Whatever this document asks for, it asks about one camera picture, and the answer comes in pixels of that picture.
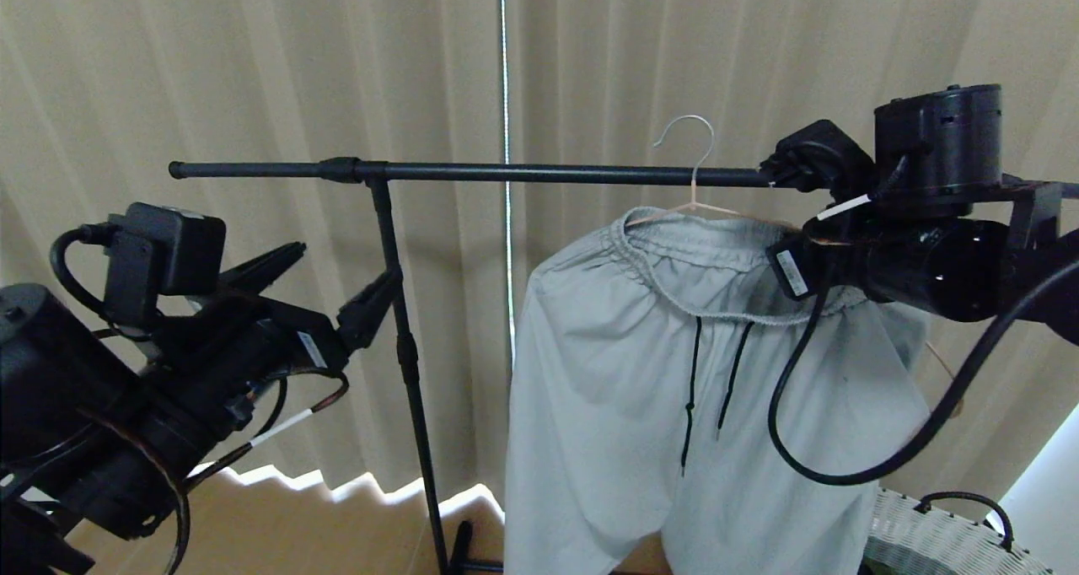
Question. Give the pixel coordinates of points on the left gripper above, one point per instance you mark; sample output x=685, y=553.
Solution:
x=211, y=373

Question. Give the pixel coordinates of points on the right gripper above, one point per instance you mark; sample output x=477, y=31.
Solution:
x=927, y=267

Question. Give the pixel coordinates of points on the pink clothes hanger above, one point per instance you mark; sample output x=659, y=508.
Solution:
x=712, y=137
x=940, y=360

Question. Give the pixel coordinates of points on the pale grey shorts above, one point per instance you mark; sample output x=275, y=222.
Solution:
x=607, y=406

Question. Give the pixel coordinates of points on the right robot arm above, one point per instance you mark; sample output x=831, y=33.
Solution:
x=936, y=137

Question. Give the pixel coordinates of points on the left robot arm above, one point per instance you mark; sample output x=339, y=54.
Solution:
x=50, y=373

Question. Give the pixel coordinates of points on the black clothes rack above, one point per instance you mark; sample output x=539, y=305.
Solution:
x=506, y=172

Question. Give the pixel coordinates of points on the white laundry basket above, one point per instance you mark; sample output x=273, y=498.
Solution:
x=944, y=541

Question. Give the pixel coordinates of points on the beige curtain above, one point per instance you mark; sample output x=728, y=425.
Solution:
x=253, y=69

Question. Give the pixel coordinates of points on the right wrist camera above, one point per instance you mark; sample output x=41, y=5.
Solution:
x=822, y=158

